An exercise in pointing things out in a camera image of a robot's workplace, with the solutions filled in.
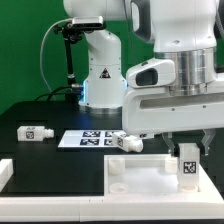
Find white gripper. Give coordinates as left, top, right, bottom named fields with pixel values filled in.
left=122, top=88, right=224, bottom=157

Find white square tabletop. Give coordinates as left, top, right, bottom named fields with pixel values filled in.
left=104, top=154, right=223, bottom=204

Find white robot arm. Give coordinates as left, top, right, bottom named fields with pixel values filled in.
left=63, top=0, right=224, bottom=152

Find white sheet with tags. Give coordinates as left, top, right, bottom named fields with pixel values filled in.
left=58, top=130, right=114, bottom=148

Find white U-shaped fence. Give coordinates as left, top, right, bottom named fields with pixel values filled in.
left=0, top=156, right=224, bottom=223

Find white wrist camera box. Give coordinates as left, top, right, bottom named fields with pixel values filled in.
left=126, top=58, right=176, bottom=89

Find black cables on table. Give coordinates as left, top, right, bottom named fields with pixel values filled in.
left=35, top=83, right=84, bottom=102

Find black camera stand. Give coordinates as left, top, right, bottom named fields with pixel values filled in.
left=54, top=22, right=82, bottom=104

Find grey background camera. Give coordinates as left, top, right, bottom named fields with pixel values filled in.
left=72, top=16, right=104, bottom=30

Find grey camera cable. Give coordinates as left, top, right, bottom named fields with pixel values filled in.
left=39, top=18, right=73, bottom=94

